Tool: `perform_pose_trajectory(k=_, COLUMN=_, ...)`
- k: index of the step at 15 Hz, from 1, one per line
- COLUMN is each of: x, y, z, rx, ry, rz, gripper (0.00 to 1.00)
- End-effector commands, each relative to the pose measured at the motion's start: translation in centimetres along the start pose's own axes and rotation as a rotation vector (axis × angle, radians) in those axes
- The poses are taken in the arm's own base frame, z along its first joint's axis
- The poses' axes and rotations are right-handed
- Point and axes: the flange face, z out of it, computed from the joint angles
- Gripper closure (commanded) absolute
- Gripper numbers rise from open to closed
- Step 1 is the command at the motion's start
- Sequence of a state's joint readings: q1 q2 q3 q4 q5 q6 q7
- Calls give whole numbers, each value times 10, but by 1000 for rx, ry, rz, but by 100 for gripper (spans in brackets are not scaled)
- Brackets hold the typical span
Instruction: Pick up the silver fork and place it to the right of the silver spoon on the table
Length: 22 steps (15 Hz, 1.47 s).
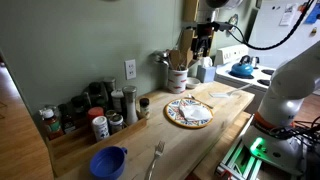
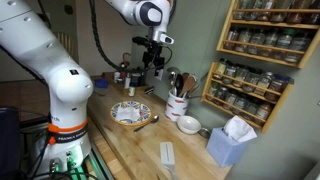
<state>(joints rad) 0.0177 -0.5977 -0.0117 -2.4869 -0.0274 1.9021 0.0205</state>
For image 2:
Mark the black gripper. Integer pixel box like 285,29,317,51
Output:
142,41,166,72

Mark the black serving spoon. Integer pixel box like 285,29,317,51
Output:
174,73,185,98

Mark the wooden spoon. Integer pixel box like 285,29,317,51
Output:
181,72,191,85

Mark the silver spoon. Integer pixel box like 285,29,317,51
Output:
133,115,160,133

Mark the silver ladle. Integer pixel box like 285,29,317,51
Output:
166,66,181,96

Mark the tall dark jar silver lid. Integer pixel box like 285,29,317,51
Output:
130,72,143,88

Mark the spice jar group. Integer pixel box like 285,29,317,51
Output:
99,71,150,98

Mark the tall glass salt shaker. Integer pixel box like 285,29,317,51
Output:
124,72,132,90

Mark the wooden spatula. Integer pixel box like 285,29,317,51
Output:
179,74,199,98

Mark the white crock with red fish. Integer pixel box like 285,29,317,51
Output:
164,90,190,123

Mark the white paper napkin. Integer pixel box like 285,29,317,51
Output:
116,103,142,123

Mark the blue plastic cup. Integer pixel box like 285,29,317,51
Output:
93,78,110,97

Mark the wooden spice rack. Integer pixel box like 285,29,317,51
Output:
200,61,295,135
216,0,320,70

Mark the colourful patterned plate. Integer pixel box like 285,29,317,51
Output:
110,100,153,127

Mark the glass spice jar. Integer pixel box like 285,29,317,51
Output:
254,71,275,97
269,0,288,23
253,102,274,126
303,0,320,25
286,0,305,24
232,94,249,116
207,81,220,101
260,30,280,58
222,63,238,85
285,33,313,64
242,69,263,93
233,0,251,21
273,29,296,61
247,30,267,56
222,90,238,111
241,99,260,122
213,58,229,80
233,66,250,89
235,29,253,53
213,85,229,106
255,0,273,22
223,29,240,51
264,73,292,103

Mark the white ceramic bowl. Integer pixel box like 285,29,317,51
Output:
176,115,202,135

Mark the small metal cup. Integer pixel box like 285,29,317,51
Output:
197,127,213,140

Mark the white slotted spatula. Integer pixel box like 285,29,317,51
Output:
159,141,179,180

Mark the wooden chair back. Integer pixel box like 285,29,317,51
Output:
54,31,76,58

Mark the white tissue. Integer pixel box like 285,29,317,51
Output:
223,115,258,143

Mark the blue tissue box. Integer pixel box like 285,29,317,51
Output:
205,127,249,168

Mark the dark box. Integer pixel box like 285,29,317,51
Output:
0,106,20,180

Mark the white wall outlet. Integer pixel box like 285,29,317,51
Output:
154,68,165,82

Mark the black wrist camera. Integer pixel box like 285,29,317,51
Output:
132,35,152,48

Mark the black robot cable hose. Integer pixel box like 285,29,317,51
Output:
88,0,134,72

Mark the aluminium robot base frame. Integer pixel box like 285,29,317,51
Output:
87,143,115,180

